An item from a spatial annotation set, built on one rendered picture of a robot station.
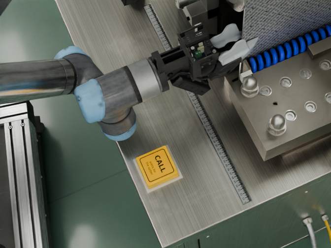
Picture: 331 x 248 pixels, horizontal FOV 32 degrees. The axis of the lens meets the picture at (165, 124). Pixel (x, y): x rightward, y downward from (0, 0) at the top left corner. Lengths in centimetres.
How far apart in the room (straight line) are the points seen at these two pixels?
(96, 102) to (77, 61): 17
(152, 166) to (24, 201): 87
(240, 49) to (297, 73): 14
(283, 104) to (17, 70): 51
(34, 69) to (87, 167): 117
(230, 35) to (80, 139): 126
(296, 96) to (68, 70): 45
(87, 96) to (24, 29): 156
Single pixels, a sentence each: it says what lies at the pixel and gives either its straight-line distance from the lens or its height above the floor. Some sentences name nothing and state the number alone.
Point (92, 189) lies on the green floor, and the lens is 221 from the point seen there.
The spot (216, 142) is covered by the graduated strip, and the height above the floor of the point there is 90.
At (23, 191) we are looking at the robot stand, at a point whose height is 23.
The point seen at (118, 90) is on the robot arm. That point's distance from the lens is 105.
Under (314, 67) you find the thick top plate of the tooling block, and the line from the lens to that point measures 120.
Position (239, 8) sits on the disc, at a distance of 103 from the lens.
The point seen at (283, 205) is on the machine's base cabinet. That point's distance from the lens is 136.
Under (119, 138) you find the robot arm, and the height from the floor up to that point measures 98.
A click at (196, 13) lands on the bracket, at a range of 113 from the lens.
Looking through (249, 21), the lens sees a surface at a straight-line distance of 108.
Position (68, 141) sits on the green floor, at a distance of 230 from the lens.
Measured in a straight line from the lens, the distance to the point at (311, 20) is 121.
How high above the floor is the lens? 207
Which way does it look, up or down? 67 degrees down
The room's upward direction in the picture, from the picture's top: 11 degrees counter-clockwise
